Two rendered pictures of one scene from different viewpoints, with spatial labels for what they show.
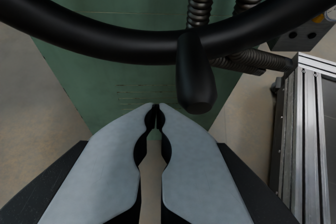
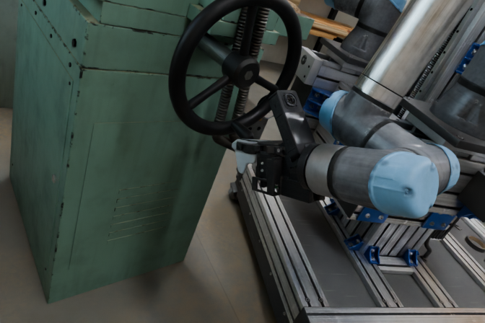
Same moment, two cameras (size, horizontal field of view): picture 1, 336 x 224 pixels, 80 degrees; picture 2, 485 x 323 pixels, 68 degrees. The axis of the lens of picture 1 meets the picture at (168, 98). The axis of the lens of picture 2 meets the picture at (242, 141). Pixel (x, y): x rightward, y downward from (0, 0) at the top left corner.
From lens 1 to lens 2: 0.60 m
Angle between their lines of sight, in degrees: 41
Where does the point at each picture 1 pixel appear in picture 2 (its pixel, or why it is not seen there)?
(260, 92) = (221, 202)
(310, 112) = (271, 198)
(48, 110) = not seen: outside the picture
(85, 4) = (128, 117)
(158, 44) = (224, 125)
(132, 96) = (129, 202)
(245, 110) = (213, 221)
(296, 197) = (285, 258)
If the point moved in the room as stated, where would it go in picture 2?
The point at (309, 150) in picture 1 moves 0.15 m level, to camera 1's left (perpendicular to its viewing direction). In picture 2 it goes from (281, 225) to (245, 229)
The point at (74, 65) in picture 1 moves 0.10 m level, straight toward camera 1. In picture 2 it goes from (92, 170) to (127, 192)
